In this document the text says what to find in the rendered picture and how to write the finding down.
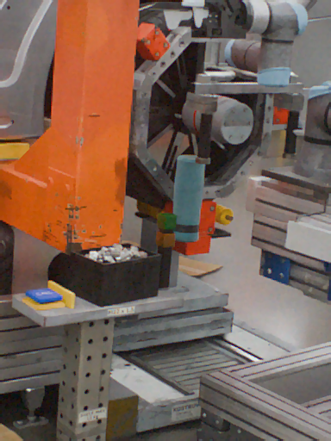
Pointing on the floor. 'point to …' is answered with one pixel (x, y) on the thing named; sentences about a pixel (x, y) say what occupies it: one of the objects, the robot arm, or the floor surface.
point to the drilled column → (84, 381)
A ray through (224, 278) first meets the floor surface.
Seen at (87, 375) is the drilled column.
